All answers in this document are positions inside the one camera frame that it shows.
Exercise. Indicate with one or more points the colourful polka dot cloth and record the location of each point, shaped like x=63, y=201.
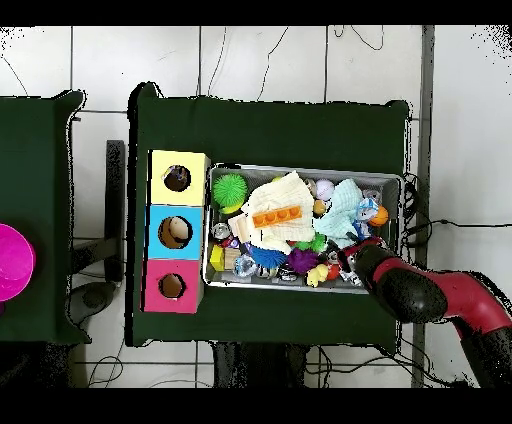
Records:
x=174, y=173

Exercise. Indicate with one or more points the silver soda can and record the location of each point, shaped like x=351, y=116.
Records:
x=220, y=231

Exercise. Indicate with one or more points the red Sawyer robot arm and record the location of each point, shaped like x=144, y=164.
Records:
x=472, y=296

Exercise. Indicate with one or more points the white baseball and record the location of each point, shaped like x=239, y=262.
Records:
x=324, y=189

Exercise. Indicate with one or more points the large green spiky ball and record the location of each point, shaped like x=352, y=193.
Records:
x=229, y=190

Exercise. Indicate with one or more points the dark green side table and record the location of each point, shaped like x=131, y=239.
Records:
x=32, y=180

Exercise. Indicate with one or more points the small red ball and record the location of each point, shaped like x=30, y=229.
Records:
x=332, y=272

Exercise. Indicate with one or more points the cream waffle cloth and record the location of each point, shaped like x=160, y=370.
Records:
x=280, y=196

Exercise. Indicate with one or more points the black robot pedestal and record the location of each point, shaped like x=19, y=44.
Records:
x=260, y=366

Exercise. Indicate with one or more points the mint green knitted cloth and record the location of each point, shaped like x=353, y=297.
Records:
x=340, y=212

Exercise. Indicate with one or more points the dark green table cloth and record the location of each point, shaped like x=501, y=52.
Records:
x=272, y=132

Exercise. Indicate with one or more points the purple spiky ball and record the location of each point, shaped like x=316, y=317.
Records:
x=302, y=260

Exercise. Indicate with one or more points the yellow plush duck toy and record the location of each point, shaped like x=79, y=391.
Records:
x=316, y=276

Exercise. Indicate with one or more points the orange plastic compartment tray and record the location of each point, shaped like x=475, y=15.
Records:
x=276, y=216

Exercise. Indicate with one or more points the grey stand base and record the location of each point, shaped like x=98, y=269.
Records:
x=92, y=298

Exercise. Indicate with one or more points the magenta round disc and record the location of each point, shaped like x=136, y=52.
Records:
x=14, y=262

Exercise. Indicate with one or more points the wooden box with three holes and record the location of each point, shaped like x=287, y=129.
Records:
x=156, y=240

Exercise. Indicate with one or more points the black upright post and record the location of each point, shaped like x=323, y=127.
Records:
x=115, y=200

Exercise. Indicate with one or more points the blue spiky ball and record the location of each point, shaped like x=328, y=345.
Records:
x=268, y=256

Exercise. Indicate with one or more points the small orange basketball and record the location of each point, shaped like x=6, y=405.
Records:
x=380, y=218

